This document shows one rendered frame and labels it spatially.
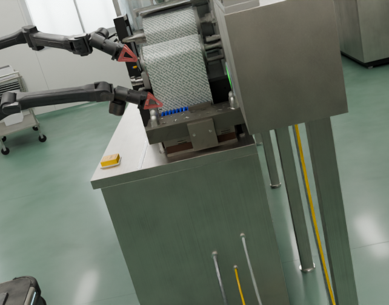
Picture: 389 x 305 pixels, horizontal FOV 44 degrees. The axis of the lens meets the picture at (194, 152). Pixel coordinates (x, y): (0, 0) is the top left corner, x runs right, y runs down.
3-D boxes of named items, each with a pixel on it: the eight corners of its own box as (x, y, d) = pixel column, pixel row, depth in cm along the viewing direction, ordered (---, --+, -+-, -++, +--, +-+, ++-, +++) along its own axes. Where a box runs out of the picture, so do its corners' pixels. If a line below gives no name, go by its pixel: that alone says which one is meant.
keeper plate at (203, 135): (193, 149, 191) (186, 123, 188) (218, 144, 190) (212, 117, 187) (193, 152, 189) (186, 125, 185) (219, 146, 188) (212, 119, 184)
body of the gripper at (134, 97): (141, 110, 201) (123, 105, 200) (143, 103, 211) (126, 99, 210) (145, 95, 199) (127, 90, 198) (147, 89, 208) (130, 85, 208)
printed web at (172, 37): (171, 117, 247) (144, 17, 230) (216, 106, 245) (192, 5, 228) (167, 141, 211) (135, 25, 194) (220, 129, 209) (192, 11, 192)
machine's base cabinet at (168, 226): (175, 158, 456) (151, 69, 427) (242, 143, 451) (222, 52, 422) (156, 357, 219) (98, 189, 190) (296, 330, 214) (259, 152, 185)
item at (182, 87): (160, 117, 208) (148, 75, 201) (214, 104, 206) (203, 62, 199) (160, 117, 207) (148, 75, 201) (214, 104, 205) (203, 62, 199)
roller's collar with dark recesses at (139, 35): (137, 43, 230) (133, 30, 228) (149, 40, 230) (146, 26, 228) (136, 45, 224) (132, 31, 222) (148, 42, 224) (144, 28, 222)
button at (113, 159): (104, 161, 207) (102, 156, 207) (120, 158, 207) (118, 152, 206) (101, 167, 201) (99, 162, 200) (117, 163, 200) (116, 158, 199)
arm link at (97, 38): (85, 46, 200) (89, 34, 197) (89, 40, 206) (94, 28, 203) (101, 53, 202) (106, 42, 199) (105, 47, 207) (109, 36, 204)
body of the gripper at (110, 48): (114, 61, 200) (97, 54, 199) (117, 55, 210) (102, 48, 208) (120, 47, 198) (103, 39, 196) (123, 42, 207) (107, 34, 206)
